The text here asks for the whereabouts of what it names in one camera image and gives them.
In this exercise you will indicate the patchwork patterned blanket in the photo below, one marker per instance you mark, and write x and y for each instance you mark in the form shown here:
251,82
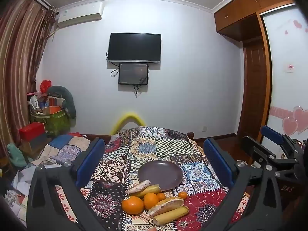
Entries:
144,149

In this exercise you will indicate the small black wall monitor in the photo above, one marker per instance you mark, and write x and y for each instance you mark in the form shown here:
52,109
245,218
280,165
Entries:
133,73

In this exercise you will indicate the yellow foam tube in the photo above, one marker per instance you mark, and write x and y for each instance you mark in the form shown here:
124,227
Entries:
130,117

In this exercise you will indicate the wooden overhead cabinets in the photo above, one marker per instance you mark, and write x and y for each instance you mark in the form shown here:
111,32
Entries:
240,16

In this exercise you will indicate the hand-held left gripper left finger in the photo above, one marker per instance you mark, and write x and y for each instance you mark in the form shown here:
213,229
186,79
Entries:
90,163

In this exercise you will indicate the plain orange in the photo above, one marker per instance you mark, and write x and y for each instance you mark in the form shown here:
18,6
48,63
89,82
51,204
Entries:
151,201

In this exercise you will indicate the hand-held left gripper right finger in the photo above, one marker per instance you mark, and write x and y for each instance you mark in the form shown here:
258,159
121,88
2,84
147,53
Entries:
216,163

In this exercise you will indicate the large orange with sticker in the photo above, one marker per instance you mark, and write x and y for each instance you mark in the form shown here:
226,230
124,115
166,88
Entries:
132,205

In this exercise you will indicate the white air conditioner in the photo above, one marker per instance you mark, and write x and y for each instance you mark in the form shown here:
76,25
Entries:
80,14

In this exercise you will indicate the white wardrobe sliding door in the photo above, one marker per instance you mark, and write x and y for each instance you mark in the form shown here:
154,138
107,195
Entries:
286,53

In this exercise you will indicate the crumpled white papers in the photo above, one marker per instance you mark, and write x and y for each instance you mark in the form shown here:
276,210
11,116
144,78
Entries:
24,180

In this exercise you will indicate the small red and white sign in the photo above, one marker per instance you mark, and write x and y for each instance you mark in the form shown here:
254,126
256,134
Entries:
290,67

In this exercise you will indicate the small tangerine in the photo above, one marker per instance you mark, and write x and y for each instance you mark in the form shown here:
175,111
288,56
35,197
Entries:
161,196
182,195

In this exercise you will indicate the black wall television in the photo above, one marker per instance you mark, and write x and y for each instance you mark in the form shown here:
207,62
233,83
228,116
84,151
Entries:
134,47

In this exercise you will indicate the pink heart stickers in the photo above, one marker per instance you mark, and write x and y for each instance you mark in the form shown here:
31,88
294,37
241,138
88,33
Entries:
292,122

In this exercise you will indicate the striped brown curtain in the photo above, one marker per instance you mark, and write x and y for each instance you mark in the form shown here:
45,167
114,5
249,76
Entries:
16,65

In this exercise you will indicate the grey long pillow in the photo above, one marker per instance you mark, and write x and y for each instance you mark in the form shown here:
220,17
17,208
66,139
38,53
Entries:
69,101

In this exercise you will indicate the red plastic bag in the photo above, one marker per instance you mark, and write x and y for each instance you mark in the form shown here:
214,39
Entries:
45,86

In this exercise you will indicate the white wall outlet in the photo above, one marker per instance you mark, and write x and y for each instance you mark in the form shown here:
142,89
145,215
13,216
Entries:
204,128

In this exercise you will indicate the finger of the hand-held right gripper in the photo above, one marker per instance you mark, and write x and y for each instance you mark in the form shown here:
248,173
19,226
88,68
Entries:
272,133
256,149

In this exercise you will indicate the teal cloth bundle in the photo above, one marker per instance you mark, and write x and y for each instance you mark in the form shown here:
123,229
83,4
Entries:
15,155

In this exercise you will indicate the dark purple plate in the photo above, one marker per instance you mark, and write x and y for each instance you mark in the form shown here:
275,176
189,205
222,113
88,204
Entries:
160,174

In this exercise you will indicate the red box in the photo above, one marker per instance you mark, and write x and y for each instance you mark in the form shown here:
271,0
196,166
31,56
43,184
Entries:
32,130

